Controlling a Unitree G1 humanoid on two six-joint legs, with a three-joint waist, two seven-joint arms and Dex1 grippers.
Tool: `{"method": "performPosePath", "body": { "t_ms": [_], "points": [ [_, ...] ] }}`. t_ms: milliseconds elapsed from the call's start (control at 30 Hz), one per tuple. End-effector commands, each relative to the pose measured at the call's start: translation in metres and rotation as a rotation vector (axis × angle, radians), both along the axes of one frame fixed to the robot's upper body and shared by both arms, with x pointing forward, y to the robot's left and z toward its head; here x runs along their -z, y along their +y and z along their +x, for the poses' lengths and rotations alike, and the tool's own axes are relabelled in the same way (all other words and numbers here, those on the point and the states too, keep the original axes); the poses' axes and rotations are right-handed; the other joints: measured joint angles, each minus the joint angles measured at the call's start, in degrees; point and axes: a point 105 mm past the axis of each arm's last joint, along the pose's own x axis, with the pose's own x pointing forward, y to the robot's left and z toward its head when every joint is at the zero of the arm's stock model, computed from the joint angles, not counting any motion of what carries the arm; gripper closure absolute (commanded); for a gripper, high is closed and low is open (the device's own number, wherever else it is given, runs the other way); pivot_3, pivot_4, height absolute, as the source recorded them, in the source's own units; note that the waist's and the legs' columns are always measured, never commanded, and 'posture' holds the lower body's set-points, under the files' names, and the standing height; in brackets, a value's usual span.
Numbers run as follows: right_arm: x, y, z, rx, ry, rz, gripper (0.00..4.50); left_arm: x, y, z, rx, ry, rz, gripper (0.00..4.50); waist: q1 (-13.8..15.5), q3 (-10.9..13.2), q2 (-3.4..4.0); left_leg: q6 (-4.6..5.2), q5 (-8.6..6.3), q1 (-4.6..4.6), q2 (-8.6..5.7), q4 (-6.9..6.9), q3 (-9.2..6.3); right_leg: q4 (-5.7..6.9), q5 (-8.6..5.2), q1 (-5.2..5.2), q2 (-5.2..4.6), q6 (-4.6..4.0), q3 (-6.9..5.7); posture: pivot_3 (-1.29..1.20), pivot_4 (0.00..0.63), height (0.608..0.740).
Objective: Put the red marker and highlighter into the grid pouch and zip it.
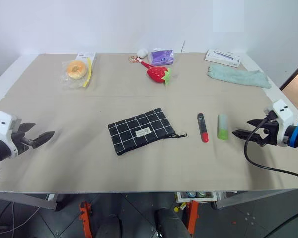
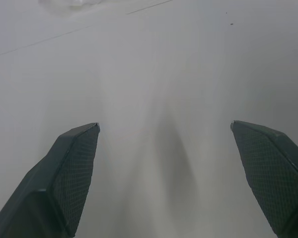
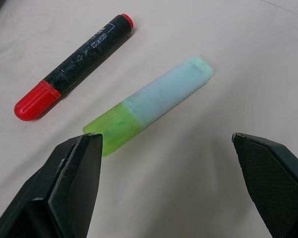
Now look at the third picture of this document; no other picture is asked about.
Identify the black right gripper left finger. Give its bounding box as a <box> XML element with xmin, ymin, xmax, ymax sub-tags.
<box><xmin>0</xmin><ymin>132</ymin><xmax>104</xmax><ymax>238</ymax></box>

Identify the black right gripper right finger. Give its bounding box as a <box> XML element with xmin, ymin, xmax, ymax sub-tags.
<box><xmin>231</xmin><ymin>132</ymin><xmax>298</xmax><ymax>238</ymax></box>

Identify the green highlighter pen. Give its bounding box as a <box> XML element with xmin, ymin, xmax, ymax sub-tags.
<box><xmin>82</xmin><ymin>56</ymin><xmax>214</xmax><ymax>158</ymax></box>

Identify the black marker with red cap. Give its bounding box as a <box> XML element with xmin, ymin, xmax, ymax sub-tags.
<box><xmin>13</xmin><ymin>13</ymin><xmax>135</xmax><ymax>122</ymax></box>

